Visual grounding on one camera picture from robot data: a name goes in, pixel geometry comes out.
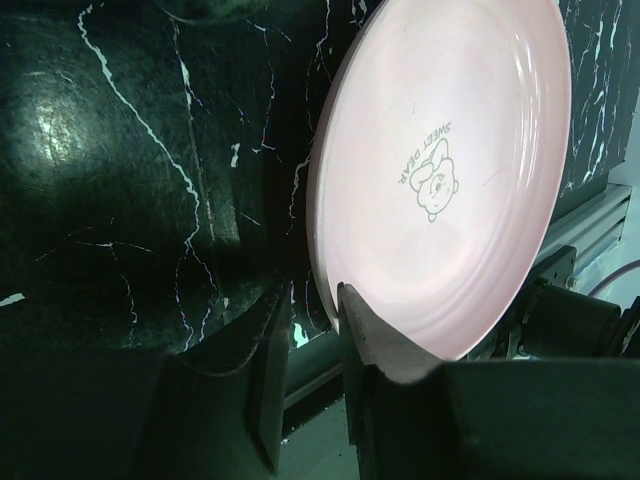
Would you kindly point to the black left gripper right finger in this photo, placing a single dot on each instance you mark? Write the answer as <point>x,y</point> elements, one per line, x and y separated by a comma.
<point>412,415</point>

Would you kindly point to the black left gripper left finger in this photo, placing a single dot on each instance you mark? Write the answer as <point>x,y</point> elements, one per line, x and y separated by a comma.
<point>212,412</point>

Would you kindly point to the pink plastic plate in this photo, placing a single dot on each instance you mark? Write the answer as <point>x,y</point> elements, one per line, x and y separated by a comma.
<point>436,164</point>

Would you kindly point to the black saucer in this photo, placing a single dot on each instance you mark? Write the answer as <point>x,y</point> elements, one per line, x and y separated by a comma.
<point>210,11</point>

